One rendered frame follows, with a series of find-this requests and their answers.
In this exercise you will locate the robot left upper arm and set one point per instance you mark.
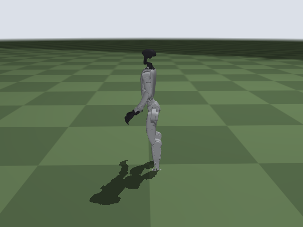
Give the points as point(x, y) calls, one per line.
point(146, 76)

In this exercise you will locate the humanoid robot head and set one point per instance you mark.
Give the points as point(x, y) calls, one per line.
point(148, 53)

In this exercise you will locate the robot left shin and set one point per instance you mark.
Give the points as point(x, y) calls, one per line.
point(156, 154)

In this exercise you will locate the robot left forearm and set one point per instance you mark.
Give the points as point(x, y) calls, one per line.
point(142, 103)

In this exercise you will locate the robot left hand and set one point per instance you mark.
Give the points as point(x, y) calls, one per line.
point(130, 115)

